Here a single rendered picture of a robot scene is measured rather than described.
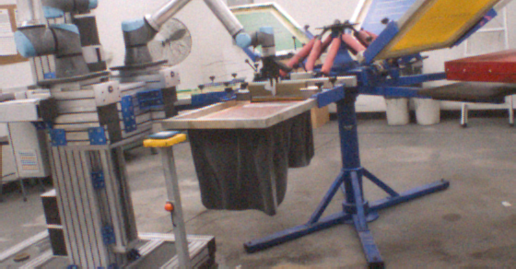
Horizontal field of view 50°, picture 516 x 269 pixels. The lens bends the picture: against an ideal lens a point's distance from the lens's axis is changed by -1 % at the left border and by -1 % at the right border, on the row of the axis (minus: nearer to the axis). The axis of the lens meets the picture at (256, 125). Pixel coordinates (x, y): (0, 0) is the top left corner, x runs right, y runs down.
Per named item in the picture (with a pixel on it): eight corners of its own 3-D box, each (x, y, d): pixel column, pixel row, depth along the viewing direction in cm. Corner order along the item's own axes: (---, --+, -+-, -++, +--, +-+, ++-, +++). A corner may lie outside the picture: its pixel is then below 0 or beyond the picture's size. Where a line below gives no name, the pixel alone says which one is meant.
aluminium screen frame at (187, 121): (265, 127, 229) (264, 119, 228) (161, 128, 261) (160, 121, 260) (343, 95, 293) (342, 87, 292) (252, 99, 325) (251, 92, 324)
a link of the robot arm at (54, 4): (76, 16, 214) (71, -13, 212) (47, 18, 207) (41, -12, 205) (68, 17, 220) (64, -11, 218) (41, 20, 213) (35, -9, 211)
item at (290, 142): (277, 214, 249) (265, 122, 241) (270, 214, 251) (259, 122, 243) (322, 183, 286) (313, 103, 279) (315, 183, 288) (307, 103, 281)
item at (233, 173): (275, 217, 247) (263, 123, 239) (197, 210, 272) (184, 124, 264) (278, 215, 250) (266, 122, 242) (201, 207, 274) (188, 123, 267)
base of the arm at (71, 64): (47, 79, 241) (43, 57, 240) (71, 75, 255) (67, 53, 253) (74, 76, 235) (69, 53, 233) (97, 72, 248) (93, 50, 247)
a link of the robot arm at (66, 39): (87, 51, 242) (81, 20, 240) (57, 55, 234) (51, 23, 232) (76, 52, 251) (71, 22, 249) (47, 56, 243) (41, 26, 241)
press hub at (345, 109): (372, 229, 353) (353, 17, 329) (318, 224, 375) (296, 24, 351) (392, 208, 385) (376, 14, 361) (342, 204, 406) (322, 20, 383)
